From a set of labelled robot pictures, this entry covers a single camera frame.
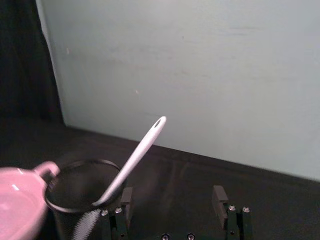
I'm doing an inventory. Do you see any black curtain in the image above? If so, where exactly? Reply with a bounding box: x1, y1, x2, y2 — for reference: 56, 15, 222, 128
0, 0, 65, 126

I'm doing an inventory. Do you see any pale wall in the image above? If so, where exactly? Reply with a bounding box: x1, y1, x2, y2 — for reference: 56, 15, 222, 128
35, 0, 320, 182

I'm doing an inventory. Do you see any black table cloth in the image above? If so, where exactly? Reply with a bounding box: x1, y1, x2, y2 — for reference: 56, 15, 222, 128
0, 117, 320, 240

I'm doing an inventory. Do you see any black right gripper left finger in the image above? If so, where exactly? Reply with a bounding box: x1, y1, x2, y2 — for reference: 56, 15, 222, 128
99, 186, 134, 240

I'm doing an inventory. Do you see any pink cup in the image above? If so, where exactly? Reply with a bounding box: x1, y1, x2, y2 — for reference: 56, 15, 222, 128
0, 160, 61, 240

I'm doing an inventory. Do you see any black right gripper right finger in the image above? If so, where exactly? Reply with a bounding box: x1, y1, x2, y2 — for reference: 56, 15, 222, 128
211, 185, 254, 240

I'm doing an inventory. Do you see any black round container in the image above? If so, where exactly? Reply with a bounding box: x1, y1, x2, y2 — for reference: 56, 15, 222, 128
44, 158, 129, 240

